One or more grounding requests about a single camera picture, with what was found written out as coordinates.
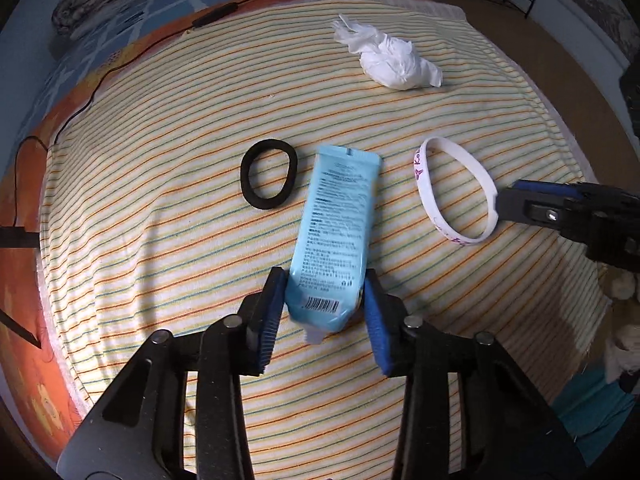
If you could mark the teal sheet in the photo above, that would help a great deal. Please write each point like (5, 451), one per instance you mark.
(590, 400)

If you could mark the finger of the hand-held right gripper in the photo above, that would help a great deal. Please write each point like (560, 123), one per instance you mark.
(525, 207)
(545, 187)

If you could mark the pale printed sheet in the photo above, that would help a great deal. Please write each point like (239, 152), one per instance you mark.
(595, 5)

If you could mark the white rubber wristband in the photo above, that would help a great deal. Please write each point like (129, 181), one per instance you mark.
(425, 195)

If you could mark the small crumpled white tissue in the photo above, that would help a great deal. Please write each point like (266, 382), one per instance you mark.
(395, 62)

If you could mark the white fluffy toy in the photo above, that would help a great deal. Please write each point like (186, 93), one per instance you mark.
(622, 285)

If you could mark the orange floral bedsheet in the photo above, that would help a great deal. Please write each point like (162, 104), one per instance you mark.
(20, 385)

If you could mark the black hair band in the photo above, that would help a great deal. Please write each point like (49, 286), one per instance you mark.
(246, 185)

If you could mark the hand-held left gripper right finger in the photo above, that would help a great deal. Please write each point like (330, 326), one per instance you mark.
(377, 330)

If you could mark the black tripod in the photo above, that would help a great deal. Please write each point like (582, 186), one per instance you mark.
(15, 237)

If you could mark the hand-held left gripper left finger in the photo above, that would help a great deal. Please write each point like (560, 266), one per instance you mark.
(270, 325)

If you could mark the blue checked sheet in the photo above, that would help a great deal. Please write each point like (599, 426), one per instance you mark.
(165, 10)

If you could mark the light blue squeeze tube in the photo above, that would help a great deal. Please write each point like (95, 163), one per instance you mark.
(335, 225)

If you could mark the yellow striped cloth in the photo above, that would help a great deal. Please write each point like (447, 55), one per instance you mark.
(150, 260)

